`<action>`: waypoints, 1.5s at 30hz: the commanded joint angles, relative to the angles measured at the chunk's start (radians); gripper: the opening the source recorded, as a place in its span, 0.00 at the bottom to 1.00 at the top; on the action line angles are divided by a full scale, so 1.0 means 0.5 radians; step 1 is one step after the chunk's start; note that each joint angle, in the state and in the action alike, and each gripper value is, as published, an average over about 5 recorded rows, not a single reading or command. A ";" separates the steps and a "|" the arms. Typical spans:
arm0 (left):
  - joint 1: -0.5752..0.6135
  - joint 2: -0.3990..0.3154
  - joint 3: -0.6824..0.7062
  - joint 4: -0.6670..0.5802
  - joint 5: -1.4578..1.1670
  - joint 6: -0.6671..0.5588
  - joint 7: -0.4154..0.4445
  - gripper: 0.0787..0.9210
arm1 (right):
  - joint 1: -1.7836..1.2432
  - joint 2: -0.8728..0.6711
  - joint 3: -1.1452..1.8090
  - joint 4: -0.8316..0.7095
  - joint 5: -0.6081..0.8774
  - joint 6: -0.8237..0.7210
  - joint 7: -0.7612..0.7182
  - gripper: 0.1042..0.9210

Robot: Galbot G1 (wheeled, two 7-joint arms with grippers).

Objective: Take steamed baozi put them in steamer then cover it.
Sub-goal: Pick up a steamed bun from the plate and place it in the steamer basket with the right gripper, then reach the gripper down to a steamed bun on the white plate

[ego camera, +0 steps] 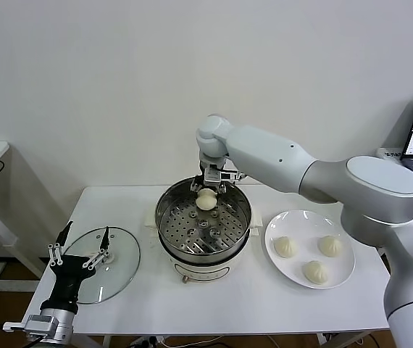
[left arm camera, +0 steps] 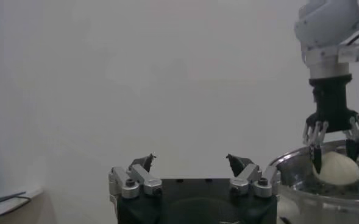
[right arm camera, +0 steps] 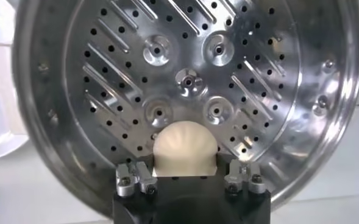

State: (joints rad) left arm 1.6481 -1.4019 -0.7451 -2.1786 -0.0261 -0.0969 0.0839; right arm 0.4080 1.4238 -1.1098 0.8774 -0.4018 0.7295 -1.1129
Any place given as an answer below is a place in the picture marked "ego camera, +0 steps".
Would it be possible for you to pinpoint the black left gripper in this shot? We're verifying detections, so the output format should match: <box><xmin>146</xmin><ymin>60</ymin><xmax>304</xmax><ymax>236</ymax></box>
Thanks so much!
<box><xmin>39</xmin><ymin>220</ymin><xmax>113</xmax><ymax>314</ymax></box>

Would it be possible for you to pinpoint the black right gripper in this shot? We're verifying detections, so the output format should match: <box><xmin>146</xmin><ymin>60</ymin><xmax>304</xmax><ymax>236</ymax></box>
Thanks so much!
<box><xmin>190</xmin><ymin>162</ymin><xmax>229</xmax><ymax>196</ymax></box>

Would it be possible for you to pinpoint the white steamed baozi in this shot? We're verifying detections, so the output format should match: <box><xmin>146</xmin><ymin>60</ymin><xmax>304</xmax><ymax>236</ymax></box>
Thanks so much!
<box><xmin>317</xmin><ymin>234</ymin><xmax>344</xmax><ymax>258</ymax></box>
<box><xmin>273</xmin><ymin>236</ymin><xmax>299</xmax><ymax>260</ymax></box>
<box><xmin>302</xmin><ymin>260</ymin><xmax>330</xmax><ymax>286</ymax></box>
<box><xmin>195</xmin><ymin>188</ymin><xmax>217</xmax><ymax>212</ymax></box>

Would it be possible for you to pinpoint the glass pot lid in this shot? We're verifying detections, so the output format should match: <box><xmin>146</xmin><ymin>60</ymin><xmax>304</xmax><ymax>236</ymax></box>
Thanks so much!
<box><xmin>62</xmin><ymin>227</ymin><xmax>141</xmax><ymax>305</ymax></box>

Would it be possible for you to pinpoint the stainless steel steamer basket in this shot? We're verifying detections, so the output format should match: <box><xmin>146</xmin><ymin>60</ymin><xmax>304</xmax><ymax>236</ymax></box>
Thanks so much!
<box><xmin>154</xmin><ymin>176</ymin><xmax>254</xmax><ymax>257</ymax></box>

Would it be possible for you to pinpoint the white round plate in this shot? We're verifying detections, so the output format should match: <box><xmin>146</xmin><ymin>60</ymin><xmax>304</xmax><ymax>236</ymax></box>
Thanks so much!
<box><xmin>264</xmin><ymin>210</ymin><xmax>356</xmax><ymax>290</ymax></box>

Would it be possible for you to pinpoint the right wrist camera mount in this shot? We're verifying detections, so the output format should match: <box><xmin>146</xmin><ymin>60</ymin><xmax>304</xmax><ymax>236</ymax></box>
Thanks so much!
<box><xmin>204</xmin><ymin>165</ymin><xmax>248</xmax><ymax>184</ymax></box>

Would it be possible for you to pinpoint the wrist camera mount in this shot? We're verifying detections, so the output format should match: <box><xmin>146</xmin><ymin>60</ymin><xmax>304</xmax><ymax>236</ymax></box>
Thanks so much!
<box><xmin>2</xmin><ymin>313</ymin><xmax>62</xmax><ymax>336</ymax></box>
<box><xmin>204</xmin><ymin>165</ymin><xmax>248</xmax><ymax>184</ymax></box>

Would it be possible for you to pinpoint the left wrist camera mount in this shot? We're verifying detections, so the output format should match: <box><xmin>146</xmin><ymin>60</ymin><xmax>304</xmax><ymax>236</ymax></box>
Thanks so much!
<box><xmin>2</xmin><ymin>313</ymin><xmax>62</xmax><ymax>336</ymax></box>

